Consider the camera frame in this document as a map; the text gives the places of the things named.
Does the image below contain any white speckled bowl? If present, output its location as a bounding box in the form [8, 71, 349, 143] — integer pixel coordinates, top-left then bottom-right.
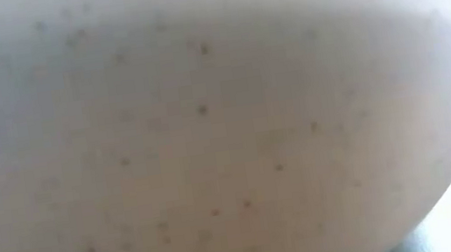
[0, 0, 451, 252]

